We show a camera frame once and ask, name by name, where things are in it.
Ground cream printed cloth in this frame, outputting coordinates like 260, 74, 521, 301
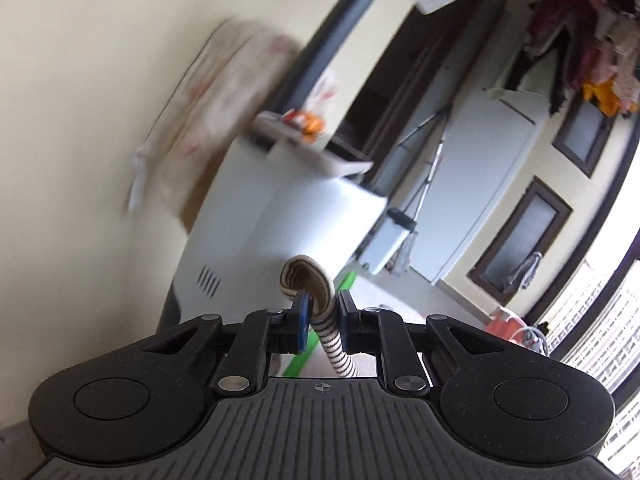
125, 17, 301, 233

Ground yellow hanging garment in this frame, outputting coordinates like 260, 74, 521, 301
582, 77, 625, 117

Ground white air purifier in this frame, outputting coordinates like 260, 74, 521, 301
157, 110, 388, 333

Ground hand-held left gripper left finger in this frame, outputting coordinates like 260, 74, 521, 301
142, 290, 317, 396

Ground grey hanging rag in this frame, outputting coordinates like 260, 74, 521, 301
502, 251, 543, 293

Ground orange bucket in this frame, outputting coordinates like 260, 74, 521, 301
485, 307, 526, 342

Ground orange item on purifier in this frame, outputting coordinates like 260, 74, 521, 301
282, 110, 326, 142

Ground small dark framed window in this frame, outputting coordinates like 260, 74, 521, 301
552, 95, 618, 178

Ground row of hanging clothes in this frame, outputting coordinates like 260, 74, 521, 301
505, 0, 640, 116

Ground white printed play mat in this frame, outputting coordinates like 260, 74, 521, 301
272, 270, 493, 378

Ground tall dark framed window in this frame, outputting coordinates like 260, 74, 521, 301
467, 176, 573, 306

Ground mop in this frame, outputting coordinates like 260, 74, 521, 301
395, 232, 417, 277

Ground large black window frame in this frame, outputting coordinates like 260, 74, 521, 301
525, 135, 640, 411

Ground tripod stand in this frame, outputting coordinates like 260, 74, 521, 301
395, 105, 453, 221

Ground white door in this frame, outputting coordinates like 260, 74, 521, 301
410, 87, 548, 286

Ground beige striped garment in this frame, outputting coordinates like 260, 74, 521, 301
277, 255, 358, 378

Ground apartment buildings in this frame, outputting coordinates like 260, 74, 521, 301
545, 260, 640, 461

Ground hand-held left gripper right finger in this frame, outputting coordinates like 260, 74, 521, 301
336, 290, 506, 396

